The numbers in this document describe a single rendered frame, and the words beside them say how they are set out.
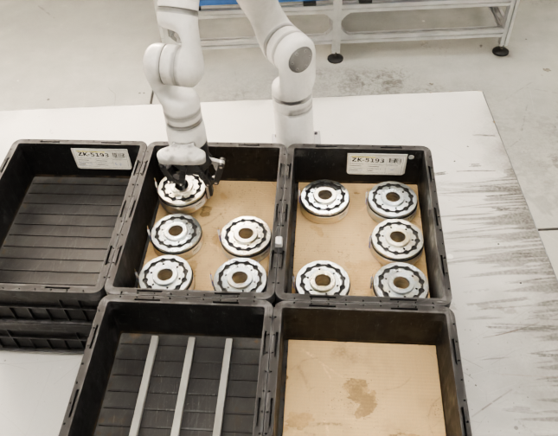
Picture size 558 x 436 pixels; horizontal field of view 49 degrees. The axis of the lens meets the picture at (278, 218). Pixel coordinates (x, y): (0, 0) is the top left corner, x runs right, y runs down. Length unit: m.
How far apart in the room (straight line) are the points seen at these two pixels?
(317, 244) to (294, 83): 0.36
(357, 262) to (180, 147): 0.41
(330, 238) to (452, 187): 0.43
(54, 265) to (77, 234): 0.08
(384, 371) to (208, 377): 0.30
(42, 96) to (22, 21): 0.76
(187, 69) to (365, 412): 0.64
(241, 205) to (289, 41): 0.36
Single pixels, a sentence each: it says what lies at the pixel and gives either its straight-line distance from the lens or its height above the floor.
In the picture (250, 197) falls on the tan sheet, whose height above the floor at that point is 0.83.
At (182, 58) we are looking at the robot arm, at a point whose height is 1.21.
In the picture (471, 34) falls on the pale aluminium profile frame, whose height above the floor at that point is 0.12.
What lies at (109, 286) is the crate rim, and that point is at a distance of 1.13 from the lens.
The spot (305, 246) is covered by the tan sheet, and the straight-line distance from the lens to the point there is 1.26.
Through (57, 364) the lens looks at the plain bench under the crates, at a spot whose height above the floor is 0.70.
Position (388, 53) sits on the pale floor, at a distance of 3.30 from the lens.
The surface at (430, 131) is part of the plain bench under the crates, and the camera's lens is 1.74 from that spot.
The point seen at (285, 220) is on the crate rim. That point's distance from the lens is 1.18.
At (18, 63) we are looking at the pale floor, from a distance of 3.56.
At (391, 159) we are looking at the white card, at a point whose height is 0.90.
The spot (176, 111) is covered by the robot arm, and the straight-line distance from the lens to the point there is 1.15.
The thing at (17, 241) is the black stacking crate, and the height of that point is 0.83.
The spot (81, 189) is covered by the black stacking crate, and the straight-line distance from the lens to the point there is 1.46.
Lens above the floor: 1.81
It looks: 48 degrees down
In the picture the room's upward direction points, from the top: 3 degrees counter-clockwise
